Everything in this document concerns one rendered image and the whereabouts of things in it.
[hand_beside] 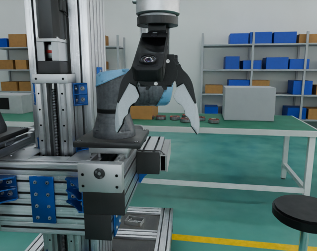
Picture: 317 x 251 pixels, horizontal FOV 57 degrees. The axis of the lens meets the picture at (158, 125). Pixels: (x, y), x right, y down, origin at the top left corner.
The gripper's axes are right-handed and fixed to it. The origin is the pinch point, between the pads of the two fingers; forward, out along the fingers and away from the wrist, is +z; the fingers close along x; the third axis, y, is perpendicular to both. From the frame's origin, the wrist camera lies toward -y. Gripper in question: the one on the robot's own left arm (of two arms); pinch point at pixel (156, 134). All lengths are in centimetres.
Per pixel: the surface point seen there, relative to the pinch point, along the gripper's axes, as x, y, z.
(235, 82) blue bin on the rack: -109, 566, 16
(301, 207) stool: -66, 96, 59
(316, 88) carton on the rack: -266, 557, 26
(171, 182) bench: 6, 217, 96
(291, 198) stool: -65, 107, 59
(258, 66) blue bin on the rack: -152, 563, -18
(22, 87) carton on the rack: 374, 603, 31
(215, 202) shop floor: -36, 216, 116
